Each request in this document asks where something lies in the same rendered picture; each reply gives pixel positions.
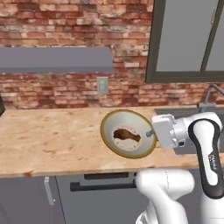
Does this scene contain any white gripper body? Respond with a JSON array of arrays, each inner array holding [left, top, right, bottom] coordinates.
[[150, 114, 179, 150]]

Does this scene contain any brown chicken drumstick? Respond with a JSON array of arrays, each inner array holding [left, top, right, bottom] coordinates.
[[112, 127, 142, 144]]

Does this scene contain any white bowl with yellow rim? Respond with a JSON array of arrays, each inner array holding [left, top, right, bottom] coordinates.
[[100, 108, 158, 159]]

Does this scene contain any grey metal faucet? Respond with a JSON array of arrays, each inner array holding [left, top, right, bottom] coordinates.
[[197, 83, 224, 114]]

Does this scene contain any grey sink cabinet front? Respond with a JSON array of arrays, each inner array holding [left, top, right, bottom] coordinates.
[[185, 167, 206, 224]]

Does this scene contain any grey cabinet door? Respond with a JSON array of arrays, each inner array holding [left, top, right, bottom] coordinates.
[[0, 175, 67, 224]]

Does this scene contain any grey dishwasher front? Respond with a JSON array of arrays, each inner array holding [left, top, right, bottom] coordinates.
[[55, 171, 151, 224]]

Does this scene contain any dark framed window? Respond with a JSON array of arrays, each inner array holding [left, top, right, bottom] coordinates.
[[144, 0, 224, 84]]

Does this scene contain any grey range hood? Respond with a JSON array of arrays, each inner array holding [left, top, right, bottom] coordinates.
[[0, 46, 115, 74]]

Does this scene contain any dark appliance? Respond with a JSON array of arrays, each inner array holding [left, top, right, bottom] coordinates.
[[0, 94, 6, 116]]

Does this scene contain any grey wall outlet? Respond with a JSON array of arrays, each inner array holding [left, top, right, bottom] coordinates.
[[96, 76, 109, 95]]

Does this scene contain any black dishwasher handle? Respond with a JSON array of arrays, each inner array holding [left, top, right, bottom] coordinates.
[[69, 179, 138, 193]]

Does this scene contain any silver cabinet door handle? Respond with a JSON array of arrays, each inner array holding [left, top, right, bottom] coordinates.
[[43, 176, 57, 207]]

